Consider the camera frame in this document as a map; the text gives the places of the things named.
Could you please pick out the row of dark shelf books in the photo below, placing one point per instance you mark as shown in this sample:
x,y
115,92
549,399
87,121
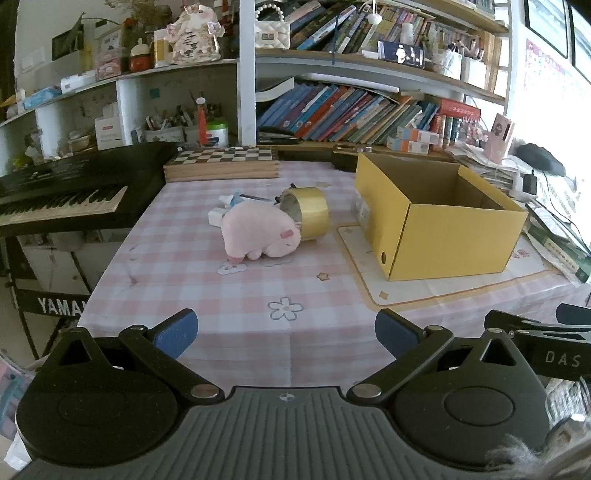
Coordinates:
x,y
369,23

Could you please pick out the wooden chessboard box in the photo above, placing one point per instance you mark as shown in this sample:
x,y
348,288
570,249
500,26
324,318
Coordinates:
x,y
217,157

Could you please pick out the white quilted handbag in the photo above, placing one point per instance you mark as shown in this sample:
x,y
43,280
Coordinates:
x,y
272,32

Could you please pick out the pink plush toy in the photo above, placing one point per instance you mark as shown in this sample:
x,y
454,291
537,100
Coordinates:
x,y
258,230

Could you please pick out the black framed picture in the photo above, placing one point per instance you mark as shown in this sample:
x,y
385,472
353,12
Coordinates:
x,y
581,41
547,23

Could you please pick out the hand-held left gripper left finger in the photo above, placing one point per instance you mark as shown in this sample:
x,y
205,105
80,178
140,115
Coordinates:
x,y
178,333

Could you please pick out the gold tape roll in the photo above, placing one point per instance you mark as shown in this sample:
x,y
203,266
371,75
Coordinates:
x,y
314,207

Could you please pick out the grey fuzzy sleeve cuff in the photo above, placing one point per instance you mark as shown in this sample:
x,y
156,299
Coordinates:
x,y
545,457

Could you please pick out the dark brown case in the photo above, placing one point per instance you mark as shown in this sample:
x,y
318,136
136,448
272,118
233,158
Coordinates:
x,y
344,161

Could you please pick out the pink checked desktop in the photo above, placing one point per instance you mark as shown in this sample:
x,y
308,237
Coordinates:
x,y
231,295

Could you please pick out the pink decorated figurine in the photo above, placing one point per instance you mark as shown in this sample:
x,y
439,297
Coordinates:
x,y
194,41

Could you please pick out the white bookshelf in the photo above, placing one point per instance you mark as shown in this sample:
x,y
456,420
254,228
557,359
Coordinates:
x,y
246,92

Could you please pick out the black tablet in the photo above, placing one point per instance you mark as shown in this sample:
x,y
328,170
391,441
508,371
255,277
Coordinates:
x,y
558,221

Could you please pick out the green book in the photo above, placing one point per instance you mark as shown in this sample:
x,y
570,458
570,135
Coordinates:
x,y
563,258

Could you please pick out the row of slanted colourful books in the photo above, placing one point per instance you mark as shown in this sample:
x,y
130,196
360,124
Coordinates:
x,y
332,110

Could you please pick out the white charger plug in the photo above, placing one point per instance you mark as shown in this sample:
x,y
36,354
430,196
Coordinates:
x,y
217,217

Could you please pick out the red flat box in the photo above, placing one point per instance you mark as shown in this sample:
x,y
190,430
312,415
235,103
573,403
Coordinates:
x,y
459,108

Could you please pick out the white carton red label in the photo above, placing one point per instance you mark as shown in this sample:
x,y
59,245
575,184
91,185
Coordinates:
x,y
109,134

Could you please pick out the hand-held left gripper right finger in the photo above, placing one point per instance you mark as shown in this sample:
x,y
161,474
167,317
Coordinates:
x,y
392,330

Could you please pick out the wall calendar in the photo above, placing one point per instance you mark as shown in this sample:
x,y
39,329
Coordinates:
x,y
545,64

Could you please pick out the black electronic keyboard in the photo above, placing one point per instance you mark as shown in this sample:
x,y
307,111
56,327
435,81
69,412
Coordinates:
x,y
69,184

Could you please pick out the black power adapter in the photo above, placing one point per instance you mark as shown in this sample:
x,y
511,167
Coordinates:
x,y
530,183

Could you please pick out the yellow cardboard box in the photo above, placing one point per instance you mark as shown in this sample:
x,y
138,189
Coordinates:
x,y
443,240

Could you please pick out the grey fluffy item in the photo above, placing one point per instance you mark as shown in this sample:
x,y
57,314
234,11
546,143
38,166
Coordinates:
x,y
290,206

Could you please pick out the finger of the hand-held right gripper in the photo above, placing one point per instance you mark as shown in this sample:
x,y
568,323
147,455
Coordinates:
x,y
575,313
512,319

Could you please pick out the dark blue printed box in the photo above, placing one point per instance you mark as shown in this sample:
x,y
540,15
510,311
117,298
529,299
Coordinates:
x,y
401,54

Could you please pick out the white tub green lid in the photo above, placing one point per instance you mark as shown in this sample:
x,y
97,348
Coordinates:
x,y
217,136

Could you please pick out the orange white medicine box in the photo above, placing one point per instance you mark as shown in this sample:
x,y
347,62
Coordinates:
x,y
406,146
418,135

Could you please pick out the black pouch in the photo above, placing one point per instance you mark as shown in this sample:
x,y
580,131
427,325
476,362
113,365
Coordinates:
x,y
540,157

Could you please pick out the grey pen holder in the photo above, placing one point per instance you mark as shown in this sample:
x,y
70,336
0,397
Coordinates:
x,y
164,135

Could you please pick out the black keyboard stand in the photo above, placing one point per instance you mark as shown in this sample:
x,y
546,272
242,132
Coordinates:
x,y
51,304

